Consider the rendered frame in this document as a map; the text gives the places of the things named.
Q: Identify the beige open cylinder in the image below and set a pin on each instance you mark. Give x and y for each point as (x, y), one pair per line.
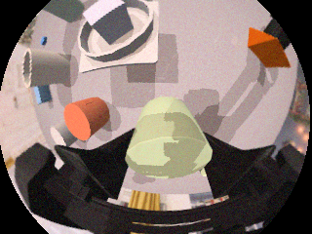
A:
(43, 68)

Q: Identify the grey cylinder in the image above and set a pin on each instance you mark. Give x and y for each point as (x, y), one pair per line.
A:
(62, 134)

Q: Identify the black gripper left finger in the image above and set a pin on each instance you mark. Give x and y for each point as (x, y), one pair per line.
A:
(105, 164)

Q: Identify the orange cylinder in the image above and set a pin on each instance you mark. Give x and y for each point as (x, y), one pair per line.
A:
(86, 117)

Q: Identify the light blue cube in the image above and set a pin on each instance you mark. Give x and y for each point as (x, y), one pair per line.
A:
(43, 94)

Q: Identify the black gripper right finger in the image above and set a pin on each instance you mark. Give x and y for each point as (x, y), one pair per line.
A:
(228, 164)

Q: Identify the small blue disc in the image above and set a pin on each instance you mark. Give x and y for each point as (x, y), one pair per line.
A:
(43, 41)

